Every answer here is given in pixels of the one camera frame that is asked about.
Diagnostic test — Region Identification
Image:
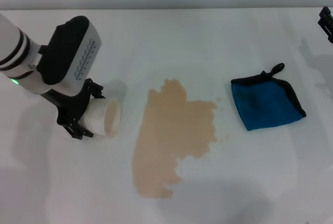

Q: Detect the left wrist camera housing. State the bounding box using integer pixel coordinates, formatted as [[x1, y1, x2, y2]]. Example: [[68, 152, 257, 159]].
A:
[[38, 16, 102, 84]]

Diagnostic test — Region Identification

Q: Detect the blue rag with black trim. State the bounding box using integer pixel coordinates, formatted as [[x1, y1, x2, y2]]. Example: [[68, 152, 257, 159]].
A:
[[230, 63, 307, 132]]

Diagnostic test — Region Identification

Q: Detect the white paper cup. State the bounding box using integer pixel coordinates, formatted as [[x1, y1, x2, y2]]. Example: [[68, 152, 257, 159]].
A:
[[79, 98, 122, 139]]

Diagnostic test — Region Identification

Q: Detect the brown liquid spill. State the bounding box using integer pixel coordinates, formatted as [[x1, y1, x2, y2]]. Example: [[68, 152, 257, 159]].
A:
[[132, 78, 231, 199]]

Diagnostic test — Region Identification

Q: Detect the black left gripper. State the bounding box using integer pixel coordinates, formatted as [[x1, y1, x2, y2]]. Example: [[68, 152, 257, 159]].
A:
[[41, 78, 106, 141]]

